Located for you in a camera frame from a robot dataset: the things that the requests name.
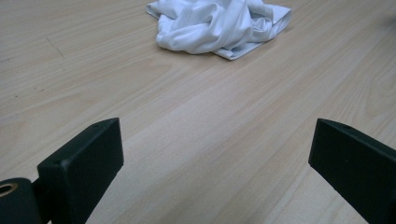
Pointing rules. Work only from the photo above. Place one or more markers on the white t-shirt with blue print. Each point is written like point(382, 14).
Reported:
point(211, 28)

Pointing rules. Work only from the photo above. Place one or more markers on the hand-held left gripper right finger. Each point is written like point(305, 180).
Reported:
point(358, 168)

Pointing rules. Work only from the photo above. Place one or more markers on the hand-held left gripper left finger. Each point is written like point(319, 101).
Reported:
point(84, 161)

